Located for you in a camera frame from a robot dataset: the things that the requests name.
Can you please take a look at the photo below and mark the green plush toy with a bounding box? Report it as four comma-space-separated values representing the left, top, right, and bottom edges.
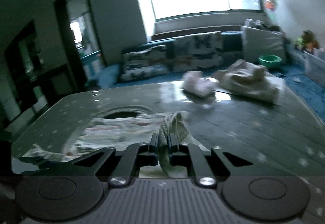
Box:
294, 30, 320, 53

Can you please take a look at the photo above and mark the green plastic bowl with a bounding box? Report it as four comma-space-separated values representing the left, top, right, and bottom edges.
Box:
258, 54, 282, 69

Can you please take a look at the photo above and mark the butterfly cushion left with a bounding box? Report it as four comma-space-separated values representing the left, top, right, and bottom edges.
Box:
120, 45, 169, 82

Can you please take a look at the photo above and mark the butterfly cushion centre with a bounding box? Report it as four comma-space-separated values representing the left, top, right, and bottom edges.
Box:
173, 31, 224, 72

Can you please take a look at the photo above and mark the white plain pillow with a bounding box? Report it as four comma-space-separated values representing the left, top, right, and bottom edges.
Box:
241, 26, 285, 63

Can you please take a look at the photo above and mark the translucent storage box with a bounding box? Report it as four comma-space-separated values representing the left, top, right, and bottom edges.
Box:
304, 49, 325, 88

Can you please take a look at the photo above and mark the colourful paper pinwheel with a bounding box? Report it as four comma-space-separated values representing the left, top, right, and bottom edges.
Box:
264, 0, 278, 23

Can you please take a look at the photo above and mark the cream folded garment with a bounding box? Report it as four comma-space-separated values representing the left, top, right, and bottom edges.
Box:
211, 59, 285, 104

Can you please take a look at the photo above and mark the patterned children's garment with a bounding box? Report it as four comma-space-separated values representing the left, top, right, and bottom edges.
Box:
22, 111, 208, 178

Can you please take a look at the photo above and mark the black white plush toy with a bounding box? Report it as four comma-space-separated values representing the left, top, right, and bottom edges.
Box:
245, 19, 281, 32

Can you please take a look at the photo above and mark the butterfly cushion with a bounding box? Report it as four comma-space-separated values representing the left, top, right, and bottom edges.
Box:
173, 31, 224, 72
120, 45, 169, 82

